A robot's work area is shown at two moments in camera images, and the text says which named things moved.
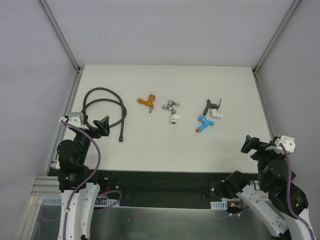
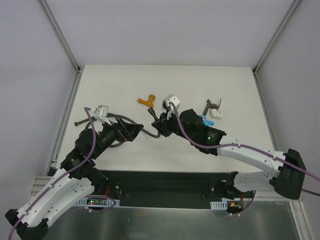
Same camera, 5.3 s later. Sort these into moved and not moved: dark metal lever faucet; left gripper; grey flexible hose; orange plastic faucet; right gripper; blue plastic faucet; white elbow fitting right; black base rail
Moved: left gripper; grey flexible hose; right gripper
Not moved: orange plastic faucet; black base rail; dark metal lever faucet; blue plastic faucet; white elbow fitting right
